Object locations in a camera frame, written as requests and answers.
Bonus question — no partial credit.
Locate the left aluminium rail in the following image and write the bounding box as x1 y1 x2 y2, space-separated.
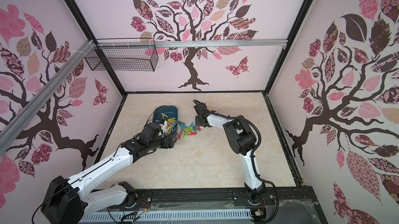
1 40 95 154

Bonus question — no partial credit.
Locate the dark teal storage box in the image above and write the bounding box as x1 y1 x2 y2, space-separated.
152 106 179 137

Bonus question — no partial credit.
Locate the right black corrugated cable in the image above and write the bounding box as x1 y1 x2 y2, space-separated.
193 99 280 193

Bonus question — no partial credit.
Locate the back aluminium rail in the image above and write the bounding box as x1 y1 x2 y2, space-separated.
97 39 288 48

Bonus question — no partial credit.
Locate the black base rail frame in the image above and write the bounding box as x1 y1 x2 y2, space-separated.
93 187 327 224

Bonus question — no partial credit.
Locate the aluminium rail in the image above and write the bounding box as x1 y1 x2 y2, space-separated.
1 40 95 154
97 39 288 48

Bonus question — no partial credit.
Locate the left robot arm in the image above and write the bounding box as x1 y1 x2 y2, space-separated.
40 122 178 224

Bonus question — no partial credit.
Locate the white slotted cable duct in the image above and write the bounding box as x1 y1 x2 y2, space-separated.
80 209 252 224

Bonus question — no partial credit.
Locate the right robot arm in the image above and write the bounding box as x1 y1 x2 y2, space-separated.
193 99 267 204

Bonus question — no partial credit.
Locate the black wire basket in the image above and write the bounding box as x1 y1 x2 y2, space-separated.
85 37 159 72

